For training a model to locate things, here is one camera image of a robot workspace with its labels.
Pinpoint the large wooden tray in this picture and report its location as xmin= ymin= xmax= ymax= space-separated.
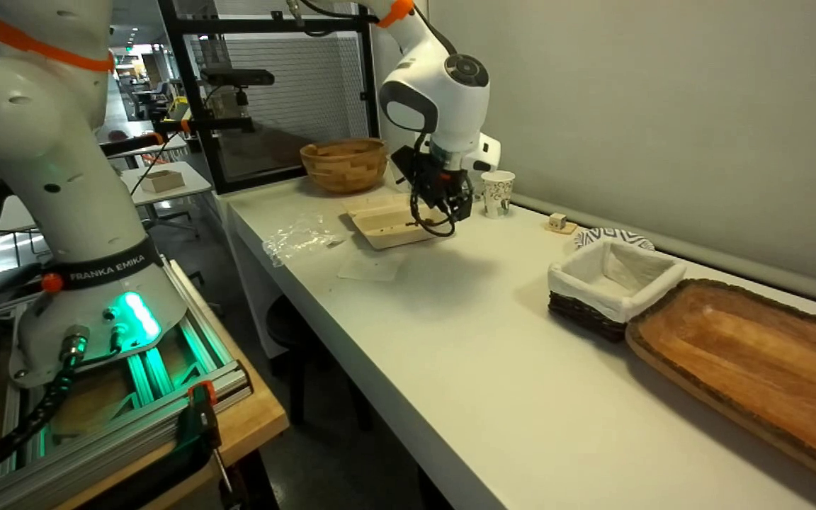
xmin=625 ymin=276 xmax=816 ymax=497

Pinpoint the wooden base board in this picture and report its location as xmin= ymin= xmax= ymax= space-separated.
xmin=51 ymin=279 xmax=293 ymax=510

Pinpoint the small white side table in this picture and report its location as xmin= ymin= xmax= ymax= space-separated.
xmin=122 ymin=159 xmax=215 ymax=210

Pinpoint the woven wooden bowl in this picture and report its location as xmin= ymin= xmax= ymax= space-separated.
xmin=299 ymin=136 xmax=392 ymax=197

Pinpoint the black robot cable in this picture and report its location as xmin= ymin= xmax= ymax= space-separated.
xmin=0 ymin=323 xmax=93 ymax=485

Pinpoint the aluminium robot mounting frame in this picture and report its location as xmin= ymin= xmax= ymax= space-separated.
xmin=0 ymin=257 xmax=256 ymax=510

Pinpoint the small beige crumpled object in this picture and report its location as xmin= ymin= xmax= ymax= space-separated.
xmin=548 ymin=211 xmax=581 ymax=237

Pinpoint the crumpled clear plastic wrap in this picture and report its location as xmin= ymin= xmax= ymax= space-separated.
xmin=261 ymin=211 xmax=354 ymax=266

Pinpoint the beige takeaway food container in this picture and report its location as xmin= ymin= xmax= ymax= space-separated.
xmin=341 ymin=196 xmax=443 ymax=252

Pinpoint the black orange bar clamp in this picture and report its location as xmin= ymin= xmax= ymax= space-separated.
xmin=174 ymin=380 xmax=241 ymax=503

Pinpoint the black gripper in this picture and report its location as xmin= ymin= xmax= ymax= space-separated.
xmin=390 ymin=140 xmax=479 ymax=240

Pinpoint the white patterned coffee cup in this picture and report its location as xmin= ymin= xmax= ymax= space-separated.
xmin=479 ymin=166 xmax=518 ymax=220

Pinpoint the black metal shelf frame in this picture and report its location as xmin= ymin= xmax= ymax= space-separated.
xmin=157 ymin=0 xmax=382 ymax=196

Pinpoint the small cardboard box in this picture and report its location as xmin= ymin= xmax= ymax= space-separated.
xmin=142 ymin=166 xmax=187 ymax=196

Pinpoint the black white patterned plate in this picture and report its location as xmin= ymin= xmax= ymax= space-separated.
xmin=574 ymin=224 xmax=657 ymax=254

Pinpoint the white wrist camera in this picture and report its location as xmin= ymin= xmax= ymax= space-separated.
xmin=473 ymin=129 xmax=506 ymax=172

